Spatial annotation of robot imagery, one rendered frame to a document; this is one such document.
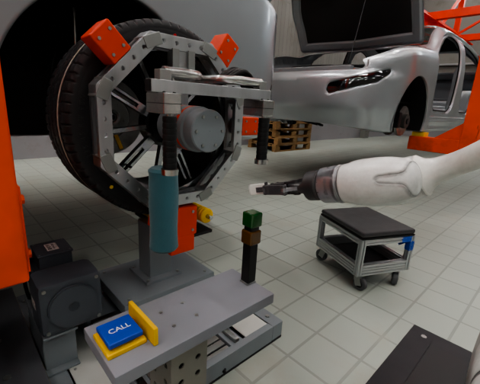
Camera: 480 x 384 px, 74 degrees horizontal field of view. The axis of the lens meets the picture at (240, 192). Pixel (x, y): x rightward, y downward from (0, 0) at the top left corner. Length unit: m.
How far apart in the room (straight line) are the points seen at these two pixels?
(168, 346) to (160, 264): 0.68
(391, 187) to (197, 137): 0.54
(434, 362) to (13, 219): 1.07
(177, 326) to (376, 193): 0.52
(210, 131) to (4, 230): 0.56
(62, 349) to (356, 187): 1.03
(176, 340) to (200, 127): 0.56
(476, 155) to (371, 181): 0.21
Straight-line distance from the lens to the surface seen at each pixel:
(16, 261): 0.86
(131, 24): 1.12
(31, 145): 5.47
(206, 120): 0.96
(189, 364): 0.86
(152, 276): 1.38
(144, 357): 0.72
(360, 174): 0.71
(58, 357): 1.29
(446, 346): 1.17
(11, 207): 0.81
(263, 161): 1.03
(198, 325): 0.78
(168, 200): 0.95
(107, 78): 0.97
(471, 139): 4.23
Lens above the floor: 0.94
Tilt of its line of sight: 16 degrees down
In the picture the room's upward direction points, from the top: 3 degrees clockwise
